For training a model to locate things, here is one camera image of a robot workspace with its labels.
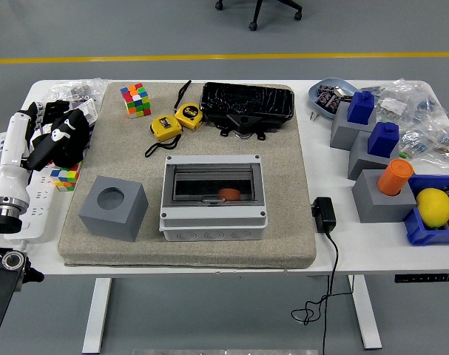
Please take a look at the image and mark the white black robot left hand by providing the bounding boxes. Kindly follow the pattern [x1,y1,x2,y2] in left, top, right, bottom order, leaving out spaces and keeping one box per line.
[0,99,81,204]

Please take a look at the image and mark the grey block with round hole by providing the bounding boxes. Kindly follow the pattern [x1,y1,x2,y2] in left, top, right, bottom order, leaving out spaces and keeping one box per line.
[78,175,149,243]

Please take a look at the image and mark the grey electrical box with lid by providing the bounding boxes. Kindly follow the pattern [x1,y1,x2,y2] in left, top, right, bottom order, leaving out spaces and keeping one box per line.
[158,154,269,242]

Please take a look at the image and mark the orange cylinder battery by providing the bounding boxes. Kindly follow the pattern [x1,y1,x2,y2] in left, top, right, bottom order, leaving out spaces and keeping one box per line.
[377,158,415,197]
[217,187,243,203]

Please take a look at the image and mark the blue square battery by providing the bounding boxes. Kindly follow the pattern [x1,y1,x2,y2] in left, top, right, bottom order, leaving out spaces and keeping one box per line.
[367,122,400,157]
[347,90,376,125]

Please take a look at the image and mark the small colourful puzzle cube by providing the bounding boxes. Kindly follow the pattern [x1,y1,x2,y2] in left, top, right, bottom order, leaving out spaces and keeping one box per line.
[49,162,81,192]

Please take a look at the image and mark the white power strip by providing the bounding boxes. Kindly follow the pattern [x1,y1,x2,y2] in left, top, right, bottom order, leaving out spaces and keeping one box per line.
[4,168,57,244]

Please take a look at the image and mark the black cloth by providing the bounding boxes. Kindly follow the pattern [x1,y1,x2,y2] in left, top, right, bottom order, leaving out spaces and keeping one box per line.
[31,109,92,168]

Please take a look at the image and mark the white labelled packets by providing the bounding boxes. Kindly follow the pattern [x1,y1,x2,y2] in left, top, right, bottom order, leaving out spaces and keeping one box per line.
[38,98,99,135]

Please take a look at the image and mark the clear bag of dark screws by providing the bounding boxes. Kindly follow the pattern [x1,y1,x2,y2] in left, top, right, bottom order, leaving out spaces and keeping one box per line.
[48,77,109,104]

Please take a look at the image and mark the large colourful puzzle cube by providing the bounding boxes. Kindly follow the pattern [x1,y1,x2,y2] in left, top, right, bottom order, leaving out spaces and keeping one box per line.
[120,82,152,120]

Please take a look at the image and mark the yellow tape measure black label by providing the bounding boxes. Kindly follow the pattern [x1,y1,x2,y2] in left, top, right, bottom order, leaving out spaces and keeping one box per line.
[144,115,183,158]

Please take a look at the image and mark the white table leg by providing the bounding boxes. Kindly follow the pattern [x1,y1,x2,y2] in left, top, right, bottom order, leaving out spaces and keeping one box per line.
[81,277,112,354]
[348,275,382,351]

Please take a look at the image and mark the yellow tape measure 5m label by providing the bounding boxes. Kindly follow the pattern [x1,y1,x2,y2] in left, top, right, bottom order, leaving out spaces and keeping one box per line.
[172,79,205,131]

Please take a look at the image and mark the black plastic tray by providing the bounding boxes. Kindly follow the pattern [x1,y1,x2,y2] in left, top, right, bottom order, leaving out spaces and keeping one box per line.
[199,81,296,132]

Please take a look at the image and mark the grey-brown mat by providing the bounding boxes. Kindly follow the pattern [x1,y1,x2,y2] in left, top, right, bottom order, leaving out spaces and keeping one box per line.
[57,81,317,270]

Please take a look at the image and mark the black office chair base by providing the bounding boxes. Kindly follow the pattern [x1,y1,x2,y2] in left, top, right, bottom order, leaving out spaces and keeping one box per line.
[215,0,303,32]

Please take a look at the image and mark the black power adapter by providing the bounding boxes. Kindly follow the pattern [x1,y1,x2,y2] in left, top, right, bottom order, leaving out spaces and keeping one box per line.
[311,196,337,234]

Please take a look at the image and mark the blue-grey dish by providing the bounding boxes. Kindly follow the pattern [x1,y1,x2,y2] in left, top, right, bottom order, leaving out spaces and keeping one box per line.
[308,77,360,120]

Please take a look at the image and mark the grey block holder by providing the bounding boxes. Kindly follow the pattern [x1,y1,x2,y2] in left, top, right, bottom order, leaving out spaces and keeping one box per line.
[347,129,400,181]
[351,169,417,224]
[329,101,377,152]

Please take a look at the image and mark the clear bag of white parts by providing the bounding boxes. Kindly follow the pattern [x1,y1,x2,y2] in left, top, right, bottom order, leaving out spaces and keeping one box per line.
[360,78,442,125]

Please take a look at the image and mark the clear bag of blue parts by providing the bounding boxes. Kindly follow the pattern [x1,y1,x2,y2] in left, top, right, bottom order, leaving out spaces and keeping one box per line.
[398,124,434,158]

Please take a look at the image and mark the blue plastic bin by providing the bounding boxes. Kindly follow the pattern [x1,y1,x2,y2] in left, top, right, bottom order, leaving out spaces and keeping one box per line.
[402,174,449,246]

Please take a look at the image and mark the yellow lemon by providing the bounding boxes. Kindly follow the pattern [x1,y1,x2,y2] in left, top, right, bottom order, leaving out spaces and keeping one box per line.
[416,187,449,229]

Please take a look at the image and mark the black table control panel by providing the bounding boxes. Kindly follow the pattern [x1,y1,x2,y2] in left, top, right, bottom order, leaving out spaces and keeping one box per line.
[394,273,449,284]

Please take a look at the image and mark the clear bag of brown parts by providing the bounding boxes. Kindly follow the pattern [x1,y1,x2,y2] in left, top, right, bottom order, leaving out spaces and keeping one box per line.
[429,125,449,163]

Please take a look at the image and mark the black adapter cord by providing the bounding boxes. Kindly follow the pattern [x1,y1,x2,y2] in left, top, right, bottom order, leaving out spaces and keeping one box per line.
[291,231,357,355]

